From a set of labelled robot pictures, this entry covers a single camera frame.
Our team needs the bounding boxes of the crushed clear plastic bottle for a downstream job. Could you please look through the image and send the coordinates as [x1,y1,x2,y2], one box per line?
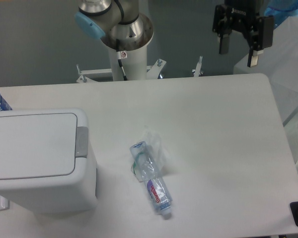
[130,141,172,219]

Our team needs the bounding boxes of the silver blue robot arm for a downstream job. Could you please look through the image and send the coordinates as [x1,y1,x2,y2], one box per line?
[74,0,274,67]

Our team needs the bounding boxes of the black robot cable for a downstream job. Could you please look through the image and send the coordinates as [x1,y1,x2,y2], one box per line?
[115,39,128,81]

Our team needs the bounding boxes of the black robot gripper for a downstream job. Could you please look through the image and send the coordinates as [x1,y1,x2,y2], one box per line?
[212,0,274,67]

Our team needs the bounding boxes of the white push-top trash can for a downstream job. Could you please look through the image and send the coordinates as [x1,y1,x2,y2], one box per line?
[0,108,97,213]

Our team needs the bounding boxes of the crumpled clear plastic wrapper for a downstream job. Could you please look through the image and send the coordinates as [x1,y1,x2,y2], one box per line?
[137,126,171,171]

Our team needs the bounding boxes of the blue water jug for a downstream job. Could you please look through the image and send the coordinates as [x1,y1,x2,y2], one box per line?
[264,0,298,28]

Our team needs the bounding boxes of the metal clamp bolt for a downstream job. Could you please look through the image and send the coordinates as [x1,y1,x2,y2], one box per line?
[192,56,204,77]

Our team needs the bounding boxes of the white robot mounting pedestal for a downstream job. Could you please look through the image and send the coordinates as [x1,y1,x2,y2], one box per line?
[107,46,147,81]

